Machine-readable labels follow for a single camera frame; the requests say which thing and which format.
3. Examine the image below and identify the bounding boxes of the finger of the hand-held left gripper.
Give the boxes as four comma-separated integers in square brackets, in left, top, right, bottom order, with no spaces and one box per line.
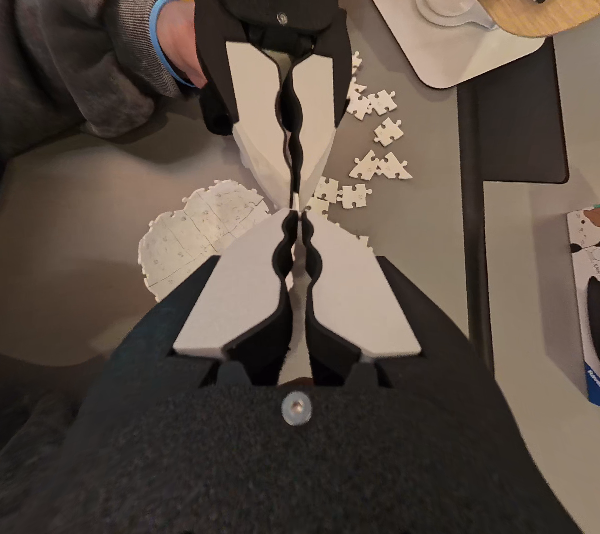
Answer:
[282,54,337,205]
[225,41,294,209]

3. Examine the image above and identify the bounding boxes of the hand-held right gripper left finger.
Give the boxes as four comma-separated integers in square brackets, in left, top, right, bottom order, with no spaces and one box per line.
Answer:
[173,209,299,387]

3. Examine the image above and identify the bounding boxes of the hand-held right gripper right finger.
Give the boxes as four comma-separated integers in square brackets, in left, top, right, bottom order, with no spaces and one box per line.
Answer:
[300,211,422,387]

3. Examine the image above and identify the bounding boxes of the partly built white puzzle ball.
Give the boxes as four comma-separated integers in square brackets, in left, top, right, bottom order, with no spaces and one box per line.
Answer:
[137,179,377,303]

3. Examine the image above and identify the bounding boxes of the puzzle pieces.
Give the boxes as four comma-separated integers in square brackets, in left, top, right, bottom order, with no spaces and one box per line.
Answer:
[304,50,414,219]

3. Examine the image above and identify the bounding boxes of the person's left forearm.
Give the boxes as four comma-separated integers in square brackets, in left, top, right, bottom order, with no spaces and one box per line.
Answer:
[0,0,188,156]

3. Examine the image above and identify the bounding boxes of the colourful puzzle box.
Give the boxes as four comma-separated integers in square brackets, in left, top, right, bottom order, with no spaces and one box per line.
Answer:
[565,202,600,406]

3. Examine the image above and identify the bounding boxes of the person's left hand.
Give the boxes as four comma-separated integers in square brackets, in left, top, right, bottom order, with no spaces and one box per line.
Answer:
[161,1,208,89]

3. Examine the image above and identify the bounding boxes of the blue wristband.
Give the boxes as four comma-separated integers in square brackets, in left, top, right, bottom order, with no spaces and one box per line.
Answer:
[148,0,198,90]

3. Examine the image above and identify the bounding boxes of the dark grey table flap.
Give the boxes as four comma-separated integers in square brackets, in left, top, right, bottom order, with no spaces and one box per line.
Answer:
[457,37,571,184]

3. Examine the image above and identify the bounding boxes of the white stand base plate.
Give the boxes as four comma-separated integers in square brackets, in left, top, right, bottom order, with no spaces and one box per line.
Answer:
[357,0,548,89]

